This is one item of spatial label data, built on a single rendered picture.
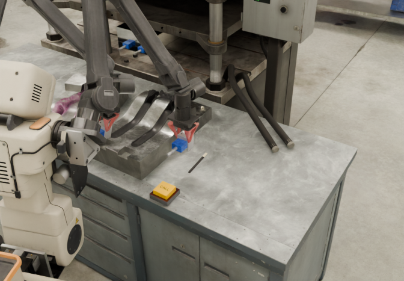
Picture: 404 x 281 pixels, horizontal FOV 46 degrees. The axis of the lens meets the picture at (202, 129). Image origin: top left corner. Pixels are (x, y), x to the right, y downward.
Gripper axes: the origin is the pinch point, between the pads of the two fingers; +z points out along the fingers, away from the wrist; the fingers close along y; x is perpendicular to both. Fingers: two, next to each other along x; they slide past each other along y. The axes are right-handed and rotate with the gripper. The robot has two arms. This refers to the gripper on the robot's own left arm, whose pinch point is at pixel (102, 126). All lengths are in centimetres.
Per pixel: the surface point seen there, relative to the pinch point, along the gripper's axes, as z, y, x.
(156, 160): 9.3, -20.3, -9.9
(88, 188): 36.3, 6.1, -3.0
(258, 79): 8, -13, -113
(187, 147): -2.1, -31.1, -11.8
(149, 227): 36.0, -27.0, -3.7
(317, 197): 1, -79, -27
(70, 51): 23, 91, -71
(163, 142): 3.4, -19.2, -14.0
